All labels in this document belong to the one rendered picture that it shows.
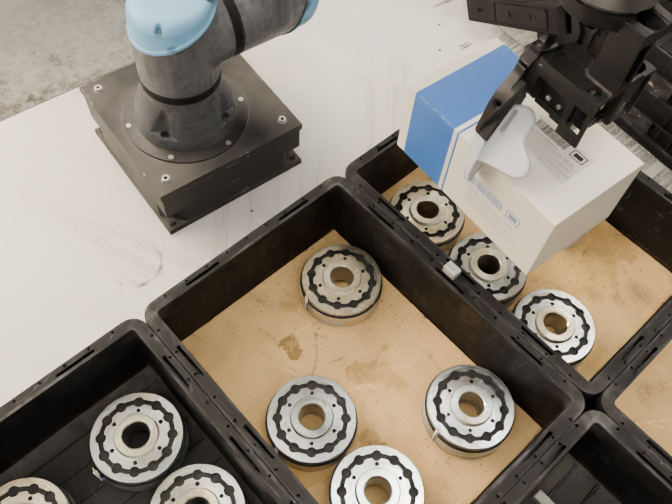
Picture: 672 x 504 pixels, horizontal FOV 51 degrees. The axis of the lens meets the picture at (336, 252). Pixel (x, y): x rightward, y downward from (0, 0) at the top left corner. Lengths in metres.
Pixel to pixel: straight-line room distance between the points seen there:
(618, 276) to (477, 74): 0.40
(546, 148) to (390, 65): 0.70
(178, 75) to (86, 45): 1.51
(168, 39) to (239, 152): 0.22
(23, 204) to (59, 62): 1.28
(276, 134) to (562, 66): 0.59
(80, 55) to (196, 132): 1.43
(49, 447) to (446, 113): 0.57
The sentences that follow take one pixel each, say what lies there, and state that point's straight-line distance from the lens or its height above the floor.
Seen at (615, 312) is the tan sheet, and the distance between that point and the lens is 0.99.
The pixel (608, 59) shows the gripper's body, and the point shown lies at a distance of 0.59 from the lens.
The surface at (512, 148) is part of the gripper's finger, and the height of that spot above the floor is 1.17.
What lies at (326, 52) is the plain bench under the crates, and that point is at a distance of 1.37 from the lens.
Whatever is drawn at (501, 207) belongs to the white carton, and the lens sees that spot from 0.69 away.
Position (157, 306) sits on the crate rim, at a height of 0.93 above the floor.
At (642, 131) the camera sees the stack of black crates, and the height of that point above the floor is 0.38.
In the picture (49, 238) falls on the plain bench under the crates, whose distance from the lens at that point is 1.17.
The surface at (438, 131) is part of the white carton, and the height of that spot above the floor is 1.11.
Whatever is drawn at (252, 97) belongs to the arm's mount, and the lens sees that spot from 1.15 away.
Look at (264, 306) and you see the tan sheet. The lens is 0.91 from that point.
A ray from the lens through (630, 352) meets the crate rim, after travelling 0.85.
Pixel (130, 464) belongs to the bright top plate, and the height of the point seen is 0.86.
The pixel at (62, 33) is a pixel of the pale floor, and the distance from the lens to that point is 2.55.
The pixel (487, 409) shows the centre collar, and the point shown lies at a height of 0.87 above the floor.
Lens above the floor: 1.64
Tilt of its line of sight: 59 degrees down
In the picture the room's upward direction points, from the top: 6 degrees clockwise
